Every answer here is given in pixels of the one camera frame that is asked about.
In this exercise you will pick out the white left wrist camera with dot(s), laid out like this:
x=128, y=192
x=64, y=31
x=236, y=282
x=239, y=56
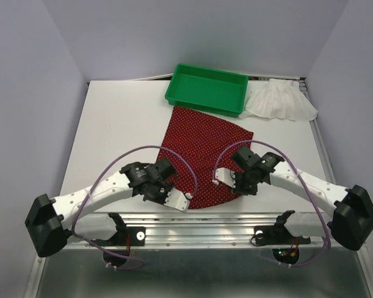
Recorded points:
x=178, y=200

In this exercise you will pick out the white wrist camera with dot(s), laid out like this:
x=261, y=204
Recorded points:
x=178, y=200
x=224, y=176

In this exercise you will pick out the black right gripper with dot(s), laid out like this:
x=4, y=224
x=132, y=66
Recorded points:
x=252, y=191

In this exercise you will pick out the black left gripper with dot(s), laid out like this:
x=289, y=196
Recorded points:
x=161, y=201

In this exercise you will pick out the white skirt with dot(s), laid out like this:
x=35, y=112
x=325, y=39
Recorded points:
x=279, y=99

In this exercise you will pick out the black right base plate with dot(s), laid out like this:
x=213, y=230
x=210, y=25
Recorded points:
x=275, y=235

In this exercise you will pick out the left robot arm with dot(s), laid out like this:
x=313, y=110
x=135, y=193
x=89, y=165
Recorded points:
x=52, y=223

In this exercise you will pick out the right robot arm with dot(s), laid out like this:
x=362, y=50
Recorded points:
x=342, y=214

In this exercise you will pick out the red polka dot skirt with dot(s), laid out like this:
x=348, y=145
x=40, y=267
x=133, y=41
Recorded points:
x=199, y=139

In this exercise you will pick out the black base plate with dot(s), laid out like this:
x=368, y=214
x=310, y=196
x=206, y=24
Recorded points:
x=131, y=236
x=275, y=235

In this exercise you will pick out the green plastic bin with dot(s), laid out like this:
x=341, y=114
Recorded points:
x=207, y=90

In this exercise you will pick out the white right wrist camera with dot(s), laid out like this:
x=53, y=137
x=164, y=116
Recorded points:
x=224, y=176

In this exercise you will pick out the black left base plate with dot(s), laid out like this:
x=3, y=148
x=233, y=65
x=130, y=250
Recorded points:
x=131, y=236

